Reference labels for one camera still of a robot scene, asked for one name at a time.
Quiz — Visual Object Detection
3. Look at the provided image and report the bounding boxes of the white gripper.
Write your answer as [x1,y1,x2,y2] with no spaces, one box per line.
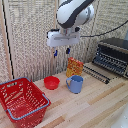
[46,28,81,58]

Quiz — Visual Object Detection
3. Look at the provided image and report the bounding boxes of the blue mug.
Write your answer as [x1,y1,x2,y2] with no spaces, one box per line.
[65,74,85,95]

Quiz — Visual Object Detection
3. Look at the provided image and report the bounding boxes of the woven folding screen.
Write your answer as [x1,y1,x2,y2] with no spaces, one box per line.
[0,0,128,84]

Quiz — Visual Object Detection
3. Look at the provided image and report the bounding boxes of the orange snack box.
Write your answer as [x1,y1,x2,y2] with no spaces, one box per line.
[65,56,84,79]

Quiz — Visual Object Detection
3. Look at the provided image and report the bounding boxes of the red bowl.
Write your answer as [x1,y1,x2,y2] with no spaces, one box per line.
[43,75,61,91]

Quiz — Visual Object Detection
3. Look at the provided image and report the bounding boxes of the black oven rack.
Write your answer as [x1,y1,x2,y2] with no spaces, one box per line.
[82,64,112,85]

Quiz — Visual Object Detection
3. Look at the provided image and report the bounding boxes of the black toaster oven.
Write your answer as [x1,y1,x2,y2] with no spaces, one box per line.
[92,37,128,80]

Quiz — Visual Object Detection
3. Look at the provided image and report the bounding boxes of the red shopping basket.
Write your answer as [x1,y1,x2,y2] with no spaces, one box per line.
[0,77,52,128]

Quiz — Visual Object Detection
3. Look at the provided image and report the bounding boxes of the black cable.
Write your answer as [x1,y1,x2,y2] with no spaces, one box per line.
[79,18,128,38]

